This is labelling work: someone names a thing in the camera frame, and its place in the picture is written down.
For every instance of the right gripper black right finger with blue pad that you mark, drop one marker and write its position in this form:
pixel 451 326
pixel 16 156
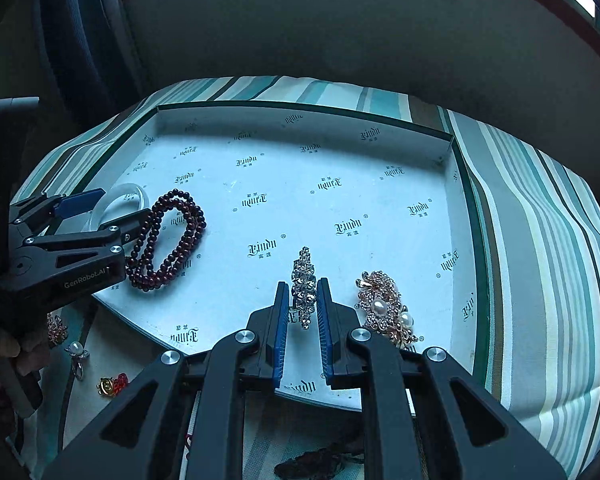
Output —
pixel 424 415

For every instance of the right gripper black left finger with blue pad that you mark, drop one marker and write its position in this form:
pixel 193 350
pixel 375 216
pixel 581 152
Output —
pixel 183 416

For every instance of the person's left hand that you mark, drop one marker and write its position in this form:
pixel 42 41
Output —
pixel 33 353

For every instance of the pearl rhinestone flower brooch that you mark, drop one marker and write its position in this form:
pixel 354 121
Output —
pixel 384 312

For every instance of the dark blue curtain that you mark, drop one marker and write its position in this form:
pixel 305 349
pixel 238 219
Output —
pixel 84 59

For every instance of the small rose gold brooch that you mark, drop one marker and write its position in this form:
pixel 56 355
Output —
pixel 57 330

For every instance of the white jade bangle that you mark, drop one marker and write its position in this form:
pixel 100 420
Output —
pixel 128 192

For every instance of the red knot gold silver charms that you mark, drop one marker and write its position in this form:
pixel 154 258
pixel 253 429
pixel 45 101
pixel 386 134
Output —
pixel 110 387

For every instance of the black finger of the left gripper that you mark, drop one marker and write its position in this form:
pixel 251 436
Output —
pixel 53 237

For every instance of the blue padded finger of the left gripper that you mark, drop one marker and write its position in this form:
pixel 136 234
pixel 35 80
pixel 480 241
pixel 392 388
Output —
pixel 60 207

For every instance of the silver rhinestone brooch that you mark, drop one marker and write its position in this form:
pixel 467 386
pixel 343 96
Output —
pixel 303 288

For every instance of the dark green shallow box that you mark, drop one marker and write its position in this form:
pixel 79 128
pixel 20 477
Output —
pixel 362 192

